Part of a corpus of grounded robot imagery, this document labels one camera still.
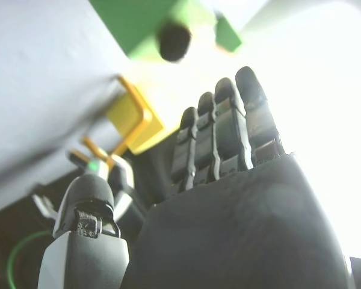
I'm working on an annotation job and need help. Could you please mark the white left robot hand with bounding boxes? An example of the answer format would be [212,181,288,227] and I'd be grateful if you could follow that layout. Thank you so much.
[37,66,357,289]

